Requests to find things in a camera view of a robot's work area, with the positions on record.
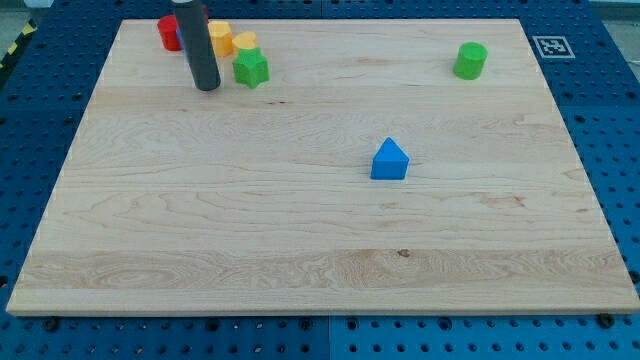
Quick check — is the green star block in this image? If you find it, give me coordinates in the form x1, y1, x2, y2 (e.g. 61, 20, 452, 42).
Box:
232, 47, 270, 89

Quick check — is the light wooden board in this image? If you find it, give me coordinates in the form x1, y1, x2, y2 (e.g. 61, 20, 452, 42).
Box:
7, 19, 639, 316

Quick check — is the blue triangle block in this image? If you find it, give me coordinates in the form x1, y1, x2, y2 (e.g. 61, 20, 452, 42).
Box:
370, 137, 410, 180

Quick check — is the yellow heart block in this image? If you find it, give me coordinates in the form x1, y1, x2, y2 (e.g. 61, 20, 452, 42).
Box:
232, 31, 258, 55

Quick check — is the yellow hexagon block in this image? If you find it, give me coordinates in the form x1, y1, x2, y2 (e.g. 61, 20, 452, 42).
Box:
208, 20, 233, 57

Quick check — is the green cylinder block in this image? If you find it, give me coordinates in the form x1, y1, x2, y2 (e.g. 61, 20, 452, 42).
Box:
453, 42, 488, 80

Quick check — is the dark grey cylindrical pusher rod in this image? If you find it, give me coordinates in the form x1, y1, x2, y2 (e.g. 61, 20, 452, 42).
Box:
171, 0, 221, 91

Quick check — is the red block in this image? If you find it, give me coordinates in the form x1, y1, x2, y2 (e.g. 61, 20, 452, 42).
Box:
157, 15, 182, 51

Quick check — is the white fiducial marker tag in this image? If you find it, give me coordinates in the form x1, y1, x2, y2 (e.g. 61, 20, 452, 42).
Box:
532, 35, 575, 59

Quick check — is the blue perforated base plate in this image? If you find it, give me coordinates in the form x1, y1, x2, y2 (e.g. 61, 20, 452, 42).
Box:
1, 1, 639, 359

